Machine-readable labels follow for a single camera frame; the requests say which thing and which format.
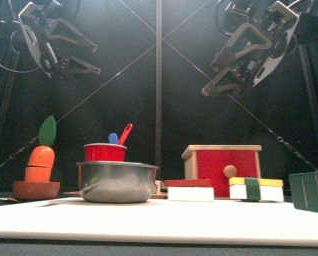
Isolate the small steel bowl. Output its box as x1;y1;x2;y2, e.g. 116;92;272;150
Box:
76;160;160;204

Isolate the white plastic cutting board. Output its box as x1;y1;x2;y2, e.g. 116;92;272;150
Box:
0;196;318;248

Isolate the orange box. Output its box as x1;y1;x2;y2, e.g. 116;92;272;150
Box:
180;144;263;198

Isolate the blue toy utensil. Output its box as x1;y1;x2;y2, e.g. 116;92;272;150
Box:
107;132;120;145

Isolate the red plastic cup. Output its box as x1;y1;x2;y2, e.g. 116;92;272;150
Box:
82;143;128;163

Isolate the orange toy carrot green leaf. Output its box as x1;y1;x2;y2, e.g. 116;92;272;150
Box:
24;115;57;183

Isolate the red white toy sushi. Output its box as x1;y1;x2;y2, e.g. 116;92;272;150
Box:
164;178;215;202

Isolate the yellow toy sushi green band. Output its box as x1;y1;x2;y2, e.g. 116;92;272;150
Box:
228;176;286;203

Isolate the dark green toy block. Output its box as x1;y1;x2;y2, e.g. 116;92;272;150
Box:
288;169;318;215

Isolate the brown wooden pot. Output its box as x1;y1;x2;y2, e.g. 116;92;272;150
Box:
12;180;61;201

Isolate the thin diagonal steel wire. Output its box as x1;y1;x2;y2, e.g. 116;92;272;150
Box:
117;0;318;172
0;0;212;175

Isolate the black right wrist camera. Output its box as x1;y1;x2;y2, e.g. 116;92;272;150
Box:
219;0;267;34

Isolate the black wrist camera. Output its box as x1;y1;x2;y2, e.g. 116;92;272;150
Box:
33;0;65;16
219;0;267;34

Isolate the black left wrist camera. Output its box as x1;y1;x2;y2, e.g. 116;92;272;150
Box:
33;0;65;16

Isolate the vertical metal frame pole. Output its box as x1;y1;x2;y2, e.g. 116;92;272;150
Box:
153;0;164;181

